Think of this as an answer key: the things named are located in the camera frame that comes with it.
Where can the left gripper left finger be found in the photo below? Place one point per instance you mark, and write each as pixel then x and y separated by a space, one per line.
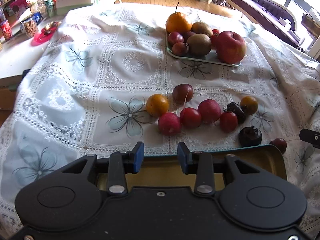
pixel 122 163

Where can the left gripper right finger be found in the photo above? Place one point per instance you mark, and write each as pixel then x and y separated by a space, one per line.
pixel 200 164

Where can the dark red plum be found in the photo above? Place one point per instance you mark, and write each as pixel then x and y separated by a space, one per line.
pixel 280 144
pixel 182 93

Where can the red radish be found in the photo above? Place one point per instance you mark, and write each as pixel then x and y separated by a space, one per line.
pixel 169 124

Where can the small red tomato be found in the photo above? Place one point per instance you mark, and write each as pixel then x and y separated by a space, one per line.
pixel 228 121

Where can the pink radish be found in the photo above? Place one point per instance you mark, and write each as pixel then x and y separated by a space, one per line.
pixel 209 110

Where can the yellow orange tomato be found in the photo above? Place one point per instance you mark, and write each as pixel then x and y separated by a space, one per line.
pixel 157 105
pixel 249 105

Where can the gold metal tray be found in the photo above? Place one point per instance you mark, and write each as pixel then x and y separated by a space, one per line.
pixel 164 170

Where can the white lace floral tablecloth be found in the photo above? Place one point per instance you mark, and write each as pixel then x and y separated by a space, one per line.
pixel 87 93

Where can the dark plum on plate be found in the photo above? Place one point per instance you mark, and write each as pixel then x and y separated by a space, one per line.
pixel 180 49

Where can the front brown kiwi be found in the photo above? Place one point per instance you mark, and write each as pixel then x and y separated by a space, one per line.
pixel 199 45

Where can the brown kiwi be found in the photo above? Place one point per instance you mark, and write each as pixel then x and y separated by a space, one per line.
pixel 202 28
pixel 199 45

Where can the large red apple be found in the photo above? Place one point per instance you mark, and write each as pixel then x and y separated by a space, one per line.
pixel 230 47

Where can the red plum on plate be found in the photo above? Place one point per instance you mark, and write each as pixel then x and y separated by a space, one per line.
pixel 175 37

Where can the back brown kiwi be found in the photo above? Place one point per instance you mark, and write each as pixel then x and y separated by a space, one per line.
pixel 202 28

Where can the large orange with stem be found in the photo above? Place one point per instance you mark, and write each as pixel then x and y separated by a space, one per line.
pixel 178 22

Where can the red plastic dish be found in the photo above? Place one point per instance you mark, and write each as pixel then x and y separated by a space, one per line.
pixel 44 36

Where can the purple sofa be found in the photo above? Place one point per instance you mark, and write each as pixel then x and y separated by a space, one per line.
pixel 267 13

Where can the glass jar of nuts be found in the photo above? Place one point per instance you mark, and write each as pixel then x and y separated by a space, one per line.
pixel 30 27

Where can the red can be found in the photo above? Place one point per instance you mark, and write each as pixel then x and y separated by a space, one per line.
pixel 6 30

